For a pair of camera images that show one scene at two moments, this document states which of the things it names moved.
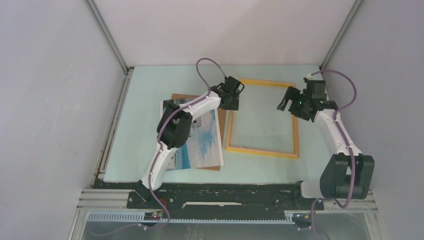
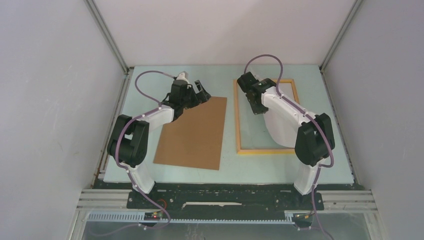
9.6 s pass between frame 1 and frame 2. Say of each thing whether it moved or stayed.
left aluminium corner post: stayed
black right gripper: moved
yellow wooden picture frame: moved
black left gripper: moved
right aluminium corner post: stayed
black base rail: stayed
